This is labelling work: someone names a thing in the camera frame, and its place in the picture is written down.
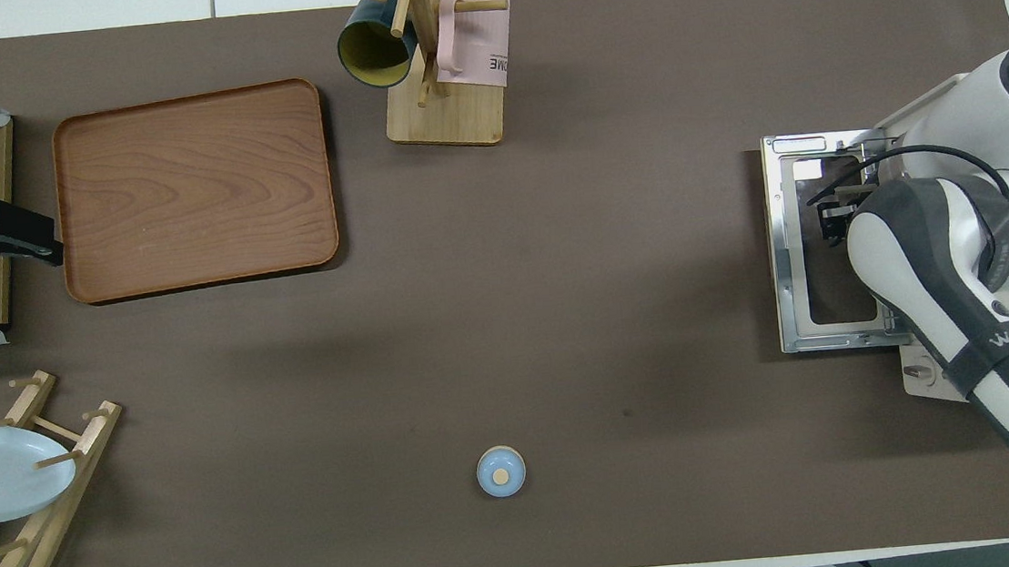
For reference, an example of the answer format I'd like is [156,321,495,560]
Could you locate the pink mug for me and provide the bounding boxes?
[429,0,518,94]

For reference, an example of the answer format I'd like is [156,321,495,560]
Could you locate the wooden mug tree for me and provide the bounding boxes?
[332,0,522,158]

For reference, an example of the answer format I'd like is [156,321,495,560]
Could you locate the white toaster oven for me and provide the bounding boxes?
[756,67,1009,424]

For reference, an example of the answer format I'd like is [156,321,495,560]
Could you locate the brown wooden tray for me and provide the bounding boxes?
[48,76,345,307]

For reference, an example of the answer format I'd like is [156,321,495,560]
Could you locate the brown table mat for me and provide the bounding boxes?
[0,0,1009,567]

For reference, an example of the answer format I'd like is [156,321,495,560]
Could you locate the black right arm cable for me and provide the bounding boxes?
[802,137,1009,221]

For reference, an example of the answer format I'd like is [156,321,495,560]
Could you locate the dark blue mug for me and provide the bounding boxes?
[333,0,422,93]

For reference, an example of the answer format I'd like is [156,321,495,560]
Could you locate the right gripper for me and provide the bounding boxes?
[815,184,876,248]

